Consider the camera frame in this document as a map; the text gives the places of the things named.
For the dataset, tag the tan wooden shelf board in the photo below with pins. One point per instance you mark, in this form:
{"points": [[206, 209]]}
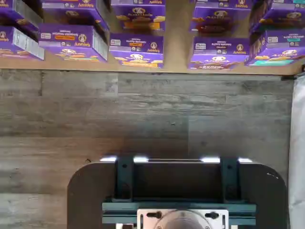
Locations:
{"points": [[177, 35]]}

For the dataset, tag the purple Annie's box orange band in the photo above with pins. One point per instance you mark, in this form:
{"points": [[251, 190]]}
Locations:
{"points": [[135, 43], [138, 14], [69, 35], [71, 14], [133, 2], [69, 1]]}

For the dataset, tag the silver mounting plate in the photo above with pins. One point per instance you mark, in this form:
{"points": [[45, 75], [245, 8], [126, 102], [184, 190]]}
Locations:
{"points": [[149, 225]]}

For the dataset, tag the teal metal mounting frame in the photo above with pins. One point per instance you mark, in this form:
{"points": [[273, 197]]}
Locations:
{"points": [[124, 181]]}

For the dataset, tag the purple Annie's snack box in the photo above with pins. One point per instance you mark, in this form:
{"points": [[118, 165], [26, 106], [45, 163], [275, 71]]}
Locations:
{"points": [[9, 16], [14, 38]]}

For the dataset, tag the purple Annie's box brown band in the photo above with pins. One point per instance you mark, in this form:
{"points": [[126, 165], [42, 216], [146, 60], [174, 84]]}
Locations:
{"points": [[214, 3], [221, 16], [219, 46]]}

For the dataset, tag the purple Annie's box teal band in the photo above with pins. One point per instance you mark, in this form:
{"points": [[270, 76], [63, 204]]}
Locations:
{"points": [[283, 39], [281, 3], [281, 17]]}

